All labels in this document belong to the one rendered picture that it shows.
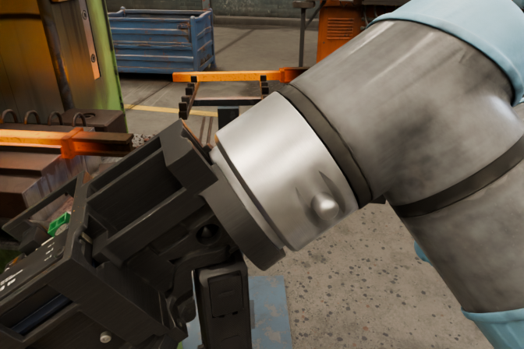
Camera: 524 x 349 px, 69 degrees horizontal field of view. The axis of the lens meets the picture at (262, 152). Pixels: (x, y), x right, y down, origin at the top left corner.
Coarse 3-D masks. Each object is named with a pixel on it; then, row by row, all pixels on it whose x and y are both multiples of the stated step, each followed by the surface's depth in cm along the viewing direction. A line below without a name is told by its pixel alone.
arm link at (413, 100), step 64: (448, 0) 18; (320, 64) 19; (384, 64) 17; (448, 64) 16; (512, 64) 17; (320, 128) 17; (384, 128) 16; (448, 128) 16; (512, 128) 17; (384, 192) 20
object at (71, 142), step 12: (0, 132) 62; (12, 132) 62; (24, 132) 62; (36, 132) 62; (48, 132) 62; (60, 132) 62; (72, 132) 61; (84, 132) 62; (96, 132) 62; (108, 132) 62; (48, 144) 61; (60, 144) 60; (72, 144) 60; (84, 144) 61; (96, 144) 61; (108, 144) 60; (120, 144) 60; (132, 144) 61; (72, 156) 60; (108, 156) 60; (120, 156) 60
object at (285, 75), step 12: (180, 72) 118; (192, 72) 118; (204, 72) 118; (216, 72) 118; (228, 72) 118; (240, 72) 118; (252, 72) 118; (264, 72) 118; (276, 72) 118; (288, 72) 118; (300, 72) 119
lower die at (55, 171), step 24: (0, 144) 60; (24, 144) 60; (0, 168) 56; (24, 168) 56; (48, 168) 57; (72, 168) 63; (96, 168) 70; (0, 192) 52; (24, 192) 52; (48, 192) 57; (0, 216) 54; (48, 216) 57
